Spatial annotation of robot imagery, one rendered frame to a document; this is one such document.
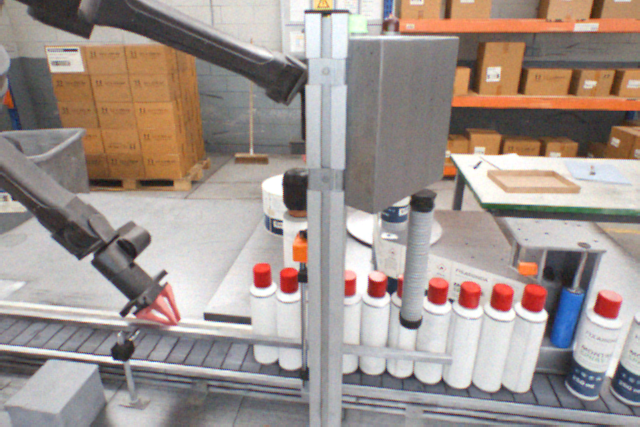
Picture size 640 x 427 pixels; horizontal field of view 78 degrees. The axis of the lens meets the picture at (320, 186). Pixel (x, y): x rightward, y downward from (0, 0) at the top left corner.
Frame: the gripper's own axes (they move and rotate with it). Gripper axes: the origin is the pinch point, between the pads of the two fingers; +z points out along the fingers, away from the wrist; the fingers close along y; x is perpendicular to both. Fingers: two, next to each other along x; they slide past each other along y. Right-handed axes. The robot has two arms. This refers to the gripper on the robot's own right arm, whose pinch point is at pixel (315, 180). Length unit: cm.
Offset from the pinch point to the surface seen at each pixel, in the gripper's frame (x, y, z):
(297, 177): -5.9, 5.0, 1.8
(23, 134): -188, 246, 44
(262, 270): 19.5, 7.3, 10.1
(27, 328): 17, 61, 31
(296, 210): -5.7, 5.4, 10.1
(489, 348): 22.8, -32.5, 20.8
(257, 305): 21.1, 8.2, 16.6
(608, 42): -415, -275, -17
